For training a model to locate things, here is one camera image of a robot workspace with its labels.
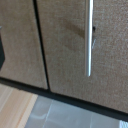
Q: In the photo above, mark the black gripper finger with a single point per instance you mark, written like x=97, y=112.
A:
x=1, y=53

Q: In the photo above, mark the brown woven drawer front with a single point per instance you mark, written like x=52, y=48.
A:
x=18, y=43
x=110, y=66

